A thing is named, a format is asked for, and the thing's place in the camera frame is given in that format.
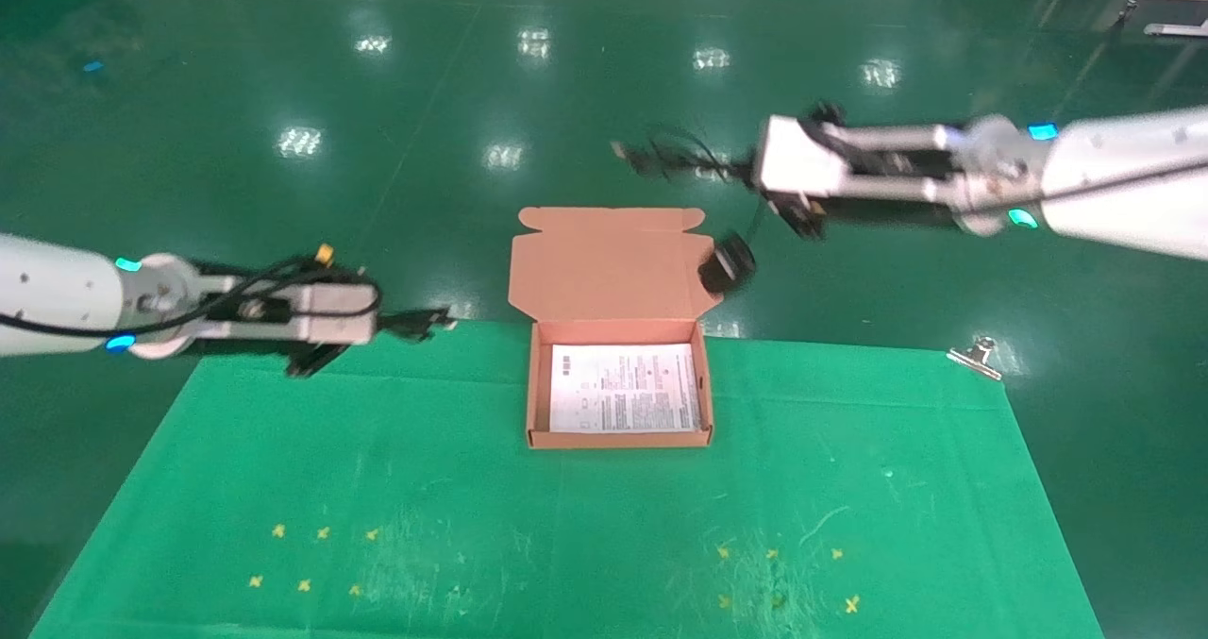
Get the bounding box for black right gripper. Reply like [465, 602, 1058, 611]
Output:
[767, 100, 962, 242]

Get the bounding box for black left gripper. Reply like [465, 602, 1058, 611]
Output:
[187, 260, 428, 379]

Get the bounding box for black data cable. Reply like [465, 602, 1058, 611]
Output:
[401, 306, 461, 342]

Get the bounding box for black wired mouse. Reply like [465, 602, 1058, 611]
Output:
[611, 128, 762, 296]

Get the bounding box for orange cardboard box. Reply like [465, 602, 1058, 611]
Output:
[508, 207, 725, 449]

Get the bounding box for silver binder clip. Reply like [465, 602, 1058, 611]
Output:
[946, 334, 1004, 381]

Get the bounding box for white printed instruction sheet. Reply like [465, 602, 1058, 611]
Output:
[549, 343, 705, 434]

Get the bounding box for green table mat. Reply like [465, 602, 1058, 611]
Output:
[28, 318, 1107, 639]

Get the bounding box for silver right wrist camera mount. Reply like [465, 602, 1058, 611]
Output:
[754, 114, 965, 208]

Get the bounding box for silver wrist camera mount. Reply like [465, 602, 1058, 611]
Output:
[754, 114, 965, 208]
[193, 275, 382, 348]

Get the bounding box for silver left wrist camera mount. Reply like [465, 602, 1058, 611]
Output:
[193, 275, 382, 348]

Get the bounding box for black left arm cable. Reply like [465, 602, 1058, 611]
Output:
[0, 254, 380, 340]

